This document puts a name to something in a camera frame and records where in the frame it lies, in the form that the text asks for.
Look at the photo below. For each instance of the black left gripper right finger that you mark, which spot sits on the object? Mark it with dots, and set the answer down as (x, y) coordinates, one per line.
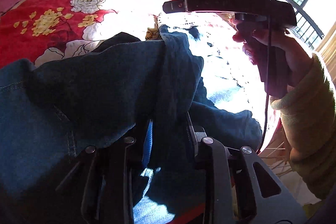
(211, 156)

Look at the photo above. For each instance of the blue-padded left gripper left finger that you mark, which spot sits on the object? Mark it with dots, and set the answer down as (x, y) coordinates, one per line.
(108, 196)

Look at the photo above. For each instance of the blue denim pants lace hem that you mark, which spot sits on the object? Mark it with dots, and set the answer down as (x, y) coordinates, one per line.
(51, 113)

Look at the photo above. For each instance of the right forearm beige sleeve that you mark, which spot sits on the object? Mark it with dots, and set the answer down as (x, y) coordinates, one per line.
(308, 118)

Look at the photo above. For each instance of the red floral blanket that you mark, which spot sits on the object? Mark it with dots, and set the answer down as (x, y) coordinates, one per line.
(40, 31)

